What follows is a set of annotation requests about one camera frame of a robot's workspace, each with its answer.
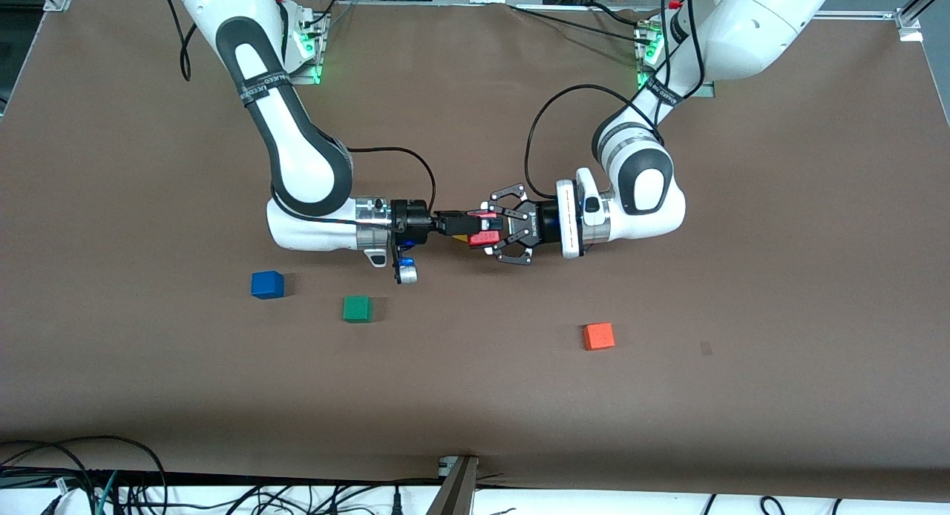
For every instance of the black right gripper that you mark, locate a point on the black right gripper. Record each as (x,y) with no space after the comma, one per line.
(413,220)

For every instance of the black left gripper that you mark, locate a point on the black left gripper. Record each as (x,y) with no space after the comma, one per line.
(540,222)

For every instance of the red wooden block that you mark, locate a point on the red wooden block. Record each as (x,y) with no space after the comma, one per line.
(486,239)

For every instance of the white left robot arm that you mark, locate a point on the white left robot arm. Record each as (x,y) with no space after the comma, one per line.
(646,196)

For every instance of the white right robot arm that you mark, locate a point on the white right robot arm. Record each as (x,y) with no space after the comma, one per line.
(304,166)

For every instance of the green wooden block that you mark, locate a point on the green wooden block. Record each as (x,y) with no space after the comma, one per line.
(357,309)

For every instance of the orange wooden block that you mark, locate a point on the orange wooden block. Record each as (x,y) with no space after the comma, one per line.
(598,336)

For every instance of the blue wooden block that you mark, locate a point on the blue wooden block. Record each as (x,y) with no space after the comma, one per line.
(267,285)

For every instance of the brown table cover sheet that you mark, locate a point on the brown table cover sheet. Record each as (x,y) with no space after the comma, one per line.
(475,396)

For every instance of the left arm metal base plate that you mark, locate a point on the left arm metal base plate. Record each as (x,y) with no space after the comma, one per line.
(647,62)

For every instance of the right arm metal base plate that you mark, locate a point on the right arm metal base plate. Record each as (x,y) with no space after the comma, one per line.
(315,62)

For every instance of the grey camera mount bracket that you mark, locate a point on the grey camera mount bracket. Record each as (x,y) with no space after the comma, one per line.
(454,489)

